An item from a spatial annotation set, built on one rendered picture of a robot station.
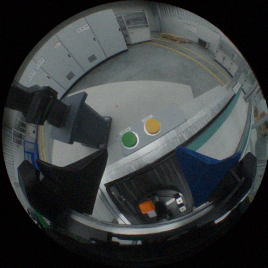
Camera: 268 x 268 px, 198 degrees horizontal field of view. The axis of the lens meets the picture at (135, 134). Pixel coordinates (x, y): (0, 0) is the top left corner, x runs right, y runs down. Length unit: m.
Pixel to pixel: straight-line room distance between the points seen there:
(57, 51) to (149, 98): 2.73
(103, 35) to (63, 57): 1.22
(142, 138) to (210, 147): 0.25
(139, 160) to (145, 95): 0.29
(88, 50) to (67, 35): 1.04
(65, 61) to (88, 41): 0.81
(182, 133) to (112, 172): 0.23
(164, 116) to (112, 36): 2.99
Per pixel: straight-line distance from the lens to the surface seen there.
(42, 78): 2.99
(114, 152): 0.36
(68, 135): 0.23
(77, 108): 0.24
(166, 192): 0.23
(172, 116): 0.26
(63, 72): 2.89
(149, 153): 0.24
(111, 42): 3.09
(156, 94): 0.43
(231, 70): 5.30
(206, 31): 8.34
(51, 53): 2.87
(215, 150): 0.38
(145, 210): 0.15
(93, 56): 2.94
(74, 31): 2.90
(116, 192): 0.27
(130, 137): 0.23
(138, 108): 0.39
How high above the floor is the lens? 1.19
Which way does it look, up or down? 74 degrees down
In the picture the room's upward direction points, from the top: 37 degrees counter-clockwise
